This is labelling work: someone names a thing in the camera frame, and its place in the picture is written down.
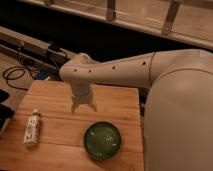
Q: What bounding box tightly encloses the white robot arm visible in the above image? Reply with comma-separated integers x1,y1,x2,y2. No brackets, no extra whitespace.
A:
60,49,213,171

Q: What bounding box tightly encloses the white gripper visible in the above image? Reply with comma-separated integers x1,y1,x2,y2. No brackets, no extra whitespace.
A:
71,83,97,113

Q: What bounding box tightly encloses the black device at left edge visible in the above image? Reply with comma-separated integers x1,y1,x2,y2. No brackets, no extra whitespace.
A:
0,89,15,136

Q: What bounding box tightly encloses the black clamp on rail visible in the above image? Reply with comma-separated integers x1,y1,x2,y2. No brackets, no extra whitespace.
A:
46,41,68,63

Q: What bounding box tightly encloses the small white labelled bottle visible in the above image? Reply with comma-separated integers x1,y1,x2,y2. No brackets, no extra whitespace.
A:
23,109,41,146

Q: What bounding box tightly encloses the wooden board table top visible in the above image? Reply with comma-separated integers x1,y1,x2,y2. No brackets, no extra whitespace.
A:
0,81,144,171

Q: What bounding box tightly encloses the green ceramic bowl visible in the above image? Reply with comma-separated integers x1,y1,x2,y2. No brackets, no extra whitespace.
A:
83,122,122,161

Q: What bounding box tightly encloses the blue object behind board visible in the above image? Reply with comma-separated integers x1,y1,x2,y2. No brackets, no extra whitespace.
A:
34,71,50,80

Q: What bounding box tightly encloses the metal rail along wall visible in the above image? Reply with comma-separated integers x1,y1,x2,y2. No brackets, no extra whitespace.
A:
0,25,101,73

